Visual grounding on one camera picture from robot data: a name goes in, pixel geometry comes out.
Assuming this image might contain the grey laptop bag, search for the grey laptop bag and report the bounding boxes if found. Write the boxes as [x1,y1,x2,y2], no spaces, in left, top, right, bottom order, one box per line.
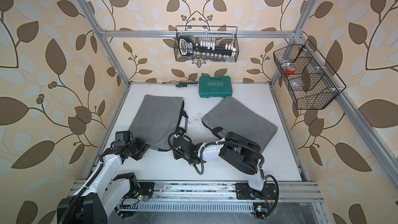
[202,96,278,152]
[129,94,188,151]

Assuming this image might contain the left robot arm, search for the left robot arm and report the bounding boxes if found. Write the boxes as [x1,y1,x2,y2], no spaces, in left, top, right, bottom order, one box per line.
[57,131,150,224]

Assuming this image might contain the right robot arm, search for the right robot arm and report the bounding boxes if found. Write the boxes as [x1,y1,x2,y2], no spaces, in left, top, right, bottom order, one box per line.
[167,131,267,191]

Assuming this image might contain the black screwdriver bit holder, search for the black screwdriver bit holder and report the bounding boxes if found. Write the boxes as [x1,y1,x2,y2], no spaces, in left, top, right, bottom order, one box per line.
[176,80,198,88]

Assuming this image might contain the green tool case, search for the green tool case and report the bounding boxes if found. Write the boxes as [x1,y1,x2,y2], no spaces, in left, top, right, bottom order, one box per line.
[199,76,233,98]

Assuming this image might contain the small circuit board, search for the small circuit board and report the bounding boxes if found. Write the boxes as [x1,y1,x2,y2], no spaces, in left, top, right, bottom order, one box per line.
[252,203,269,219]

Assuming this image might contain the red item in basket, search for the red item in basket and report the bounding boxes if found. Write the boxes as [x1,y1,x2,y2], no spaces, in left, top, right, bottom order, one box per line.
[284,65,296,76]

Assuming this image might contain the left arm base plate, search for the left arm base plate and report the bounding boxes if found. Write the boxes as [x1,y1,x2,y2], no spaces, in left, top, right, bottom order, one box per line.
[134,182,155,202]

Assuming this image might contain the aluminium frame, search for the aluminium frame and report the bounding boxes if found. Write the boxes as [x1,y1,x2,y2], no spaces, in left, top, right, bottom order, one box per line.
[78,0,398,224]

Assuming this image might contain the white slotted cable duct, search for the white slotted cable duct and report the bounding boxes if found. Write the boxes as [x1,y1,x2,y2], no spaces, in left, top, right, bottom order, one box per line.
[119,201,254,213]

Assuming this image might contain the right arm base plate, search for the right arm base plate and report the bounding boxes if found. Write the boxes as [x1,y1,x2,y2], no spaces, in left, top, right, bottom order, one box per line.
[235,183,277,200]

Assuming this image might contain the black socket rail set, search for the black socket rail set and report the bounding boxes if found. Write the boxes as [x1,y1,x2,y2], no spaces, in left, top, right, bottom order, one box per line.
[175,36,238,57]

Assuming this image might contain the back wire basket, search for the back wire basket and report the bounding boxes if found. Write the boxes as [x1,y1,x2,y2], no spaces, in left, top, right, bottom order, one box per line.
[174,24,239,63]

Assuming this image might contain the wire basket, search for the wire basket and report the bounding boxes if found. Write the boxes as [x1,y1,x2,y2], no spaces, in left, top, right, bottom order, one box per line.
[174,24,239,63]
[273,39,346,110]

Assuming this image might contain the right wire basket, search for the right wire basket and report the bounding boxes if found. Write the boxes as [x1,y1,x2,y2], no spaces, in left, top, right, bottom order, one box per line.
[273,39,346,110]

